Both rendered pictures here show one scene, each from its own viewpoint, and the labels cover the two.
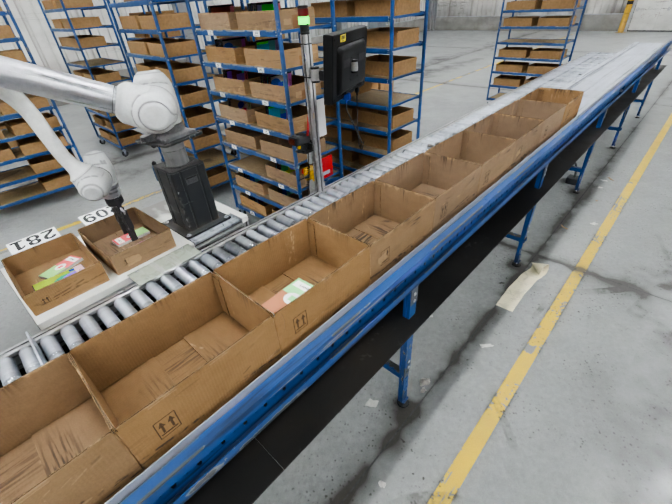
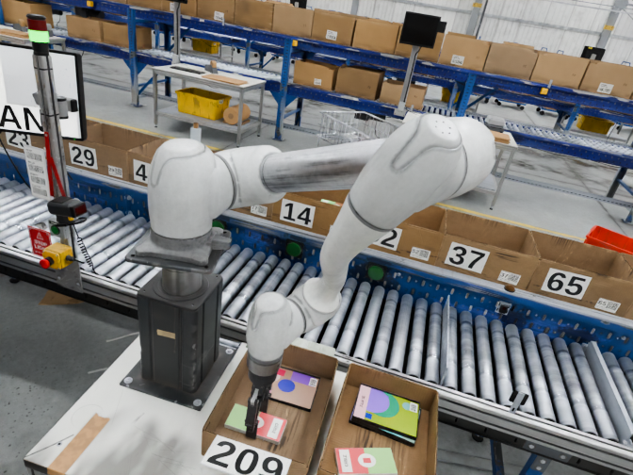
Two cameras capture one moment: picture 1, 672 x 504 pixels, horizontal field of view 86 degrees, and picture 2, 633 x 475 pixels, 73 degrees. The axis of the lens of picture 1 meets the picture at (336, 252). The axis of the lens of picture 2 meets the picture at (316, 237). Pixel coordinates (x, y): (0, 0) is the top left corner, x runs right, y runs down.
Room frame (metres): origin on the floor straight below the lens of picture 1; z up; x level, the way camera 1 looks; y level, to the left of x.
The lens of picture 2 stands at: (1.96, 1.73, 1.82)
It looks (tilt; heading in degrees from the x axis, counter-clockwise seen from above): 28 degrees down; 236
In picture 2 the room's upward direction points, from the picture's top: 10 degrees clockwise
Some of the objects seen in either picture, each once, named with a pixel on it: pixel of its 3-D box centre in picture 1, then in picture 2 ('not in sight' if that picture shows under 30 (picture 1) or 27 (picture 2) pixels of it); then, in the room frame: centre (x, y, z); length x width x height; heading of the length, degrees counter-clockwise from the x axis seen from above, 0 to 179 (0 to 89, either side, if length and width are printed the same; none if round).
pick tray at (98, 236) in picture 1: (126, 237); (276, 401); (1.51, 1.00, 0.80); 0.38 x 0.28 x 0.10; 47
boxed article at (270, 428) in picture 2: (131, 237); (256, 423); (1.58, 1.02, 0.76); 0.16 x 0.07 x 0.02; 137
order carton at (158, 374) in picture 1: (184, 355); (398, 225); (0.62, 0.41, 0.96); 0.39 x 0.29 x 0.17; 135
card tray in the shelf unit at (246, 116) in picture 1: (249, 108); not in sight; (3.04, 0.60, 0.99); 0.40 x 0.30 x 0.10; 43
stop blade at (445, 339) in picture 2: (50, 376); (445, 335); (0.75, 0.93, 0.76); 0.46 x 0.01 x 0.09; 45
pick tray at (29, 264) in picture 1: (55, 270); (381, 436); (1.29, 1.21, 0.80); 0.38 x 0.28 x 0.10; 45
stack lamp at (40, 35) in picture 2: (303, 16); (38, 30); (1.98, 0.07, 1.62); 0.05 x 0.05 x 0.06
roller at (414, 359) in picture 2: (89, 364); (417, 335); (0.82, 0.86, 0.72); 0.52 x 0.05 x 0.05; 45
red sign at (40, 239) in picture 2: (323, 168); (48, 245); (2.05, 0.04, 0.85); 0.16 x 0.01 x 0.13; 135
